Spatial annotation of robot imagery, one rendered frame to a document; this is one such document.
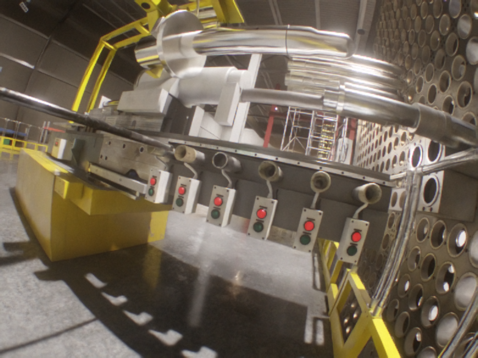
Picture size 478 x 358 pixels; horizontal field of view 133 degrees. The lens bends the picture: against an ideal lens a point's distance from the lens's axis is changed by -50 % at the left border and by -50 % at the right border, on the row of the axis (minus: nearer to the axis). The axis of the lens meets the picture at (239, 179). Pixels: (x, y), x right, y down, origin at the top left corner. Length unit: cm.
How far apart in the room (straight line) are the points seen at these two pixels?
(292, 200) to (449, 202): 109
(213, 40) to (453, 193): 161
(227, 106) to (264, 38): 41
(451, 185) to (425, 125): 49
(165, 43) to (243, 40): 36
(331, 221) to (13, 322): 143
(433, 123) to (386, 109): 29
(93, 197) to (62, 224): 42
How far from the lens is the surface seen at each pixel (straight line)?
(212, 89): 121
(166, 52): 103
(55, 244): 155
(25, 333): 111
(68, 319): 116
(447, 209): 150
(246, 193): 83
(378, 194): 69
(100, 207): 123
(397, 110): 117
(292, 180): 83
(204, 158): 90
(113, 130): 57
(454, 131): 132
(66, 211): 150
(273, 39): 88
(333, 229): 81
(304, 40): 86
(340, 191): 84
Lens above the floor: 81
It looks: level
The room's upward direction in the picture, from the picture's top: 13 degrees clockwise
